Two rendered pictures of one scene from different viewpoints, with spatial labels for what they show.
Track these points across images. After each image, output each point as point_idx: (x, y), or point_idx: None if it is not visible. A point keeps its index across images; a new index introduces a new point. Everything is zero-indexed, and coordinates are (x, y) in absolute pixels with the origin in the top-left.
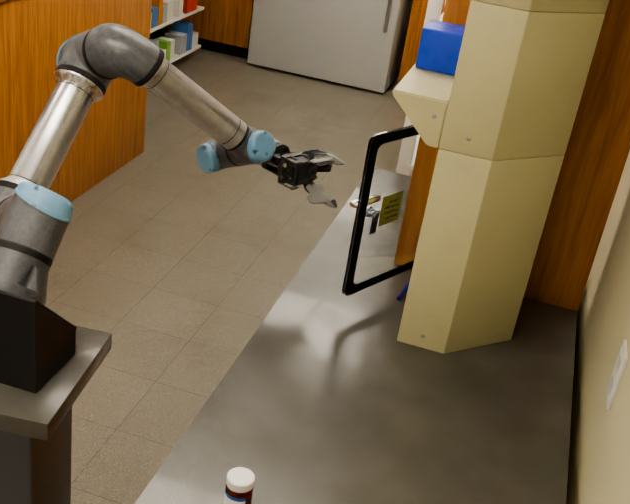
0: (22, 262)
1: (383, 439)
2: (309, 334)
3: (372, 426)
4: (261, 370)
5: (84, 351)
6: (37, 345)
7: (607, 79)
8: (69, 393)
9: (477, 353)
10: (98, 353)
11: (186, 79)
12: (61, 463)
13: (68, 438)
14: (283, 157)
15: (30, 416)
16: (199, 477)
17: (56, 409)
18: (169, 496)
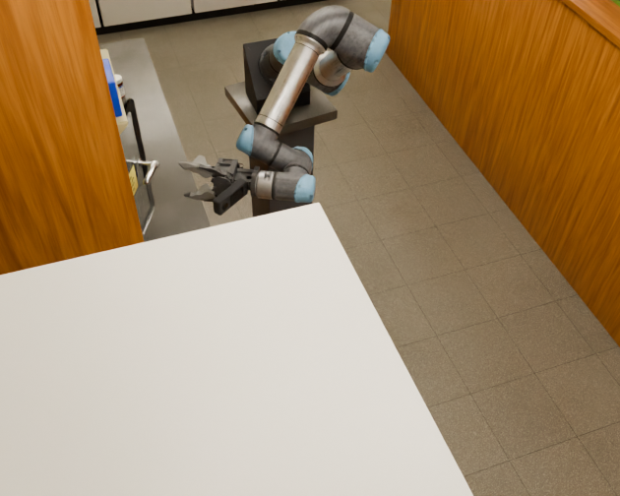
0: (271, 47)
1: None
2: (161, 192)
3: None
4: (165, 155)
5: (255, 117)
6: (244, 68)
7: None
8: (234, 99)
9: None
10: (249, 121)
11: (288, 59)
12: (262, 168)
13: (266, 166)
14: (234, 159)
15: (234, 85)
16: (145, 98)
17: (229, 92)
18: (149, 88)
